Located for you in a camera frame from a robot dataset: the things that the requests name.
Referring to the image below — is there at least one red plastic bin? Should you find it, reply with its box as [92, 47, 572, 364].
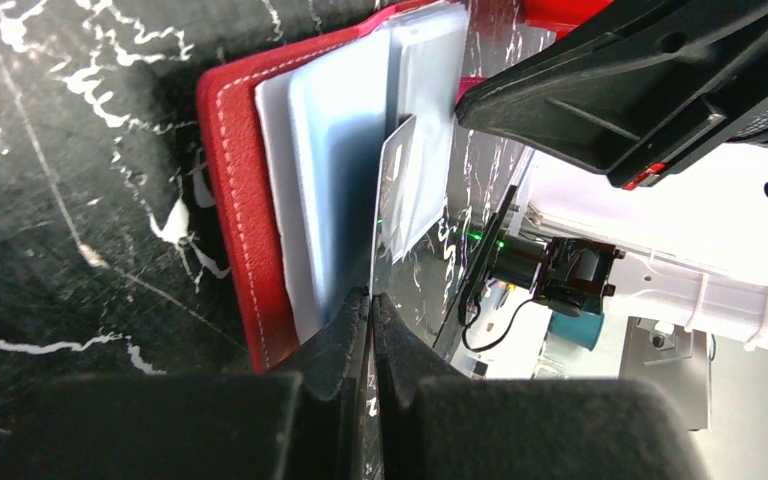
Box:
[523, 0, 612, 38]

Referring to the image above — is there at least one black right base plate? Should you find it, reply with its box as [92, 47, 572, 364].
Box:
[432, 185, 626, 358]

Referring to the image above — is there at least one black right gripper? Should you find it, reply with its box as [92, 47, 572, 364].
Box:
[456, 1, 768, 198]

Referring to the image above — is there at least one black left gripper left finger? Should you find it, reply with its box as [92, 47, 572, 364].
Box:
[0, 288, 370, 479]

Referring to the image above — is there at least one red leather card holder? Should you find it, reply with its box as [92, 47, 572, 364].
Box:
[196, 1, 472, 372]

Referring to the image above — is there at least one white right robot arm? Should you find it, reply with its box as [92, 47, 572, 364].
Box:
[456, 1, 768, 350]

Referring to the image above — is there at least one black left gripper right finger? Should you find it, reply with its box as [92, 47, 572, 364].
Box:
[371, 294, 706, 479]

